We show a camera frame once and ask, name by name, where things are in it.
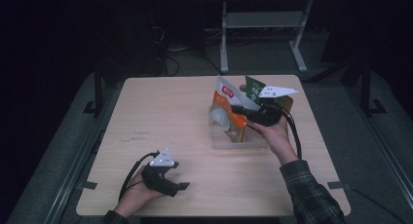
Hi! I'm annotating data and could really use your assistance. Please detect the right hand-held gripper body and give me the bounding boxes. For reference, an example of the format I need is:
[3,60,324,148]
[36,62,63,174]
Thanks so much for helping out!
[242,85,300,128]

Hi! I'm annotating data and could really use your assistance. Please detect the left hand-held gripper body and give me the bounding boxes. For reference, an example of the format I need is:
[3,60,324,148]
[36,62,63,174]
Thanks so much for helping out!
[140,148,181,198]

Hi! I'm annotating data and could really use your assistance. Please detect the orange and white snack packet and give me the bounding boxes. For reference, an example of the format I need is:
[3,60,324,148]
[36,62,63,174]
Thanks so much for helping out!
[208,75,261,144]

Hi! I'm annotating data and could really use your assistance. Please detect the green snack packet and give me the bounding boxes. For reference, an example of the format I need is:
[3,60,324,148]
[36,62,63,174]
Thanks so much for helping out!
[244,75,268,105]

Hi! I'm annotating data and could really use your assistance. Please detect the clear plastic container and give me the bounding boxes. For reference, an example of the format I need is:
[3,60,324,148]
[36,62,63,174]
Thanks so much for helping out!
[207,105,271,151]

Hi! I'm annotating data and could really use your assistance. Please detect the person's right hand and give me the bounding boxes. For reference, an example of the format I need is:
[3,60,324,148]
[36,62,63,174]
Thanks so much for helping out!
[246,115,300,167]

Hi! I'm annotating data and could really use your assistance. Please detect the person's left hand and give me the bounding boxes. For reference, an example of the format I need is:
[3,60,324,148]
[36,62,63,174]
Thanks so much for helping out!
[113,165,168,218]

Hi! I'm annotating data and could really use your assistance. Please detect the grey tape strip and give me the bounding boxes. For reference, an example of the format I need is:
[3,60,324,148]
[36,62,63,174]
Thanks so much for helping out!
[326,181,353,191]
[76,180,98,191]

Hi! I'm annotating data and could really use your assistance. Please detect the black metal stand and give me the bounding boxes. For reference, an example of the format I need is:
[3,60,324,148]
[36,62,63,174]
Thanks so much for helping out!
[82,62,105,117]
[359,57,388,118]

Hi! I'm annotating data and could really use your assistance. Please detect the left hand-held gripper cable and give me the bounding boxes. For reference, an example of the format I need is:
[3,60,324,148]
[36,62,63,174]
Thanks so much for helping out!
[118,150,161,202]

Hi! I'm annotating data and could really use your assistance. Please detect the hand-held gripper cable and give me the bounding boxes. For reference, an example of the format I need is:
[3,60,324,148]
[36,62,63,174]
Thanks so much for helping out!
[118,150,161,202]
[280,107,304,161]

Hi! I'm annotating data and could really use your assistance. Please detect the right hand-held gripper cable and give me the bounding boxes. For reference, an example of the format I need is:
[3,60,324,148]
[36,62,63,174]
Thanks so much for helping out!
[280,107,304,161]

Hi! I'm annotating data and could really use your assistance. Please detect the black floor cables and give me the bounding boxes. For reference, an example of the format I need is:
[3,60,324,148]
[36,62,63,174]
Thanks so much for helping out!
[152,23,226,78]

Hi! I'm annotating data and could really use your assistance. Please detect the white metal table frame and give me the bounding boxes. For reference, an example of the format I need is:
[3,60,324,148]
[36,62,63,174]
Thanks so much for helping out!
[219,0,315,75]

